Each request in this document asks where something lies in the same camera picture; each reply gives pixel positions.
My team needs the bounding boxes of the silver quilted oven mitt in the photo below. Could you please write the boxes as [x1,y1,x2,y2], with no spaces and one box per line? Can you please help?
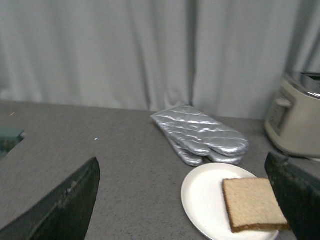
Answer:
[151,105,249,157]
[165,135,244,167]

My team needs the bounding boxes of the brown bread slice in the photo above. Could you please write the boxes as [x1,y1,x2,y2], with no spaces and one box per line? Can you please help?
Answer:
[222,177,291,233]

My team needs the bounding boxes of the lower silver quilted oven mitt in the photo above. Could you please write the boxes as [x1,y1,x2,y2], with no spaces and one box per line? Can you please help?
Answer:
[165,135,244,167]

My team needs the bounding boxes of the white round plate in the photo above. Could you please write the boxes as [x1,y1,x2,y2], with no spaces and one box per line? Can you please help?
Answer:
[181,163,279,240]

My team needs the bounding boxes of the grey curtain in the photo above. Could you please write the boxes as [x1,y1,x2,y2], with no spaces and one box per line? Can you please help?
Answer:
[0,0,320,119]

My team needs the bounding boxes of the beige toaster with chrome top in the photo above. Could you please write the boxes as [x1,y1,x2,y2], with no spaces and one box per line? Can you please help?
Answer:
[264,71,320,159]

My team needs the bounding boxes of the upper silver quilted oven mitt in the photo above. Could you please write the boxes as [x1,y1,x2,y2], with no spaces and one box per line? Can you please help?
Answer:
[151,105,249,157]

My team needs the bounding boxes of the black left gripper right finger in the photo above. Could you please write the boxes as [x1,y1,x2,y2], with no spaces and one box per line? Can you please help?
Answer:
[264,152,320,240]

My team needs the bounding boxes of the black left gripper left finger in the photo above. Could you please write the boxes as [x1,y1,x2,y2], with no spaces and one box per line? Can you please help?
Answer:
[0,157,100,240]

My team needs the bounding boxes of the dark green rack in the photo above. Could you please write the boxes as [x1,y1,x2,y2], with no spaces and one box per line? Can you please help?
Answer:
[0,127,24,160]

